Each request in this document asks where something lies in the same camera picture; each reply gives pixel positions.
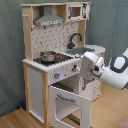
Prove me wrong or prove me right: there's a small metal pot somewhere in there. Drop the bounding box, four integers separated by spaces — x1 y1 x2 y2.
40 51 56 62

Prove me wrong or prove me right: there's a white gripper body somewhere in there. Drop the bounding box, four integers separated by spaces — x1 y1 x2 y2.
80 52 104 80

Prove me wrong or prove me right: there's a white toy microwave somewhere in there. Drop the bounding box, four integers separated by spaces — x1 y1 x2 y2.
66 3 90 21

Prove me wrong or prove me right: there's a grey toy sink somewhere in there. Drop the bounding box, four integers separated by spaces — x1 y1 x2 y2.
66 47 94 55

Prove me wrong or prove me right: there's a black toy stovetop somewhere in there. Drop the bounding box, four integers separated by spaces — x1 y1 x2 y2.
34 53 70 66

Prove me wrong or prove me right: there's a grey backdrop curtain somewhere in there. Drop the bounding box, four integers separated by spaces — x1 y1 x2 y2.
0 0 128 117

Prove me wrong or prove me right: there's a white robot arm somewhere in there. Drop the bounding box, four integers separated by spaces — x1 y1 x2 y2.
80 48 128 90

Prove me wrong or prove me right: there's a grey range hood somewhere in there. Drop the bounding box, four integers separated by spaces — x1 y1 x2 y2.
34 6 64 27

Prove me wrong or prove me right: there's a wooden toy kitchen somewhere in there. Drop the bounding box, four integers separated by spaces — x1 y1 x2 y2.
22 2 105 128

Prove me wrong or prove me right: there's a black toy faucet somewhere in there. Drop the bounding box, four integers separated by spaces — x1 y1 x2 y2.
67 32 83 50

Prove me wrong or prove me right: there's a white oven door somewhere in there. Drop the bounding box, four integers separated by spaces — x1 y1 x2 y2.
49 86 91 128

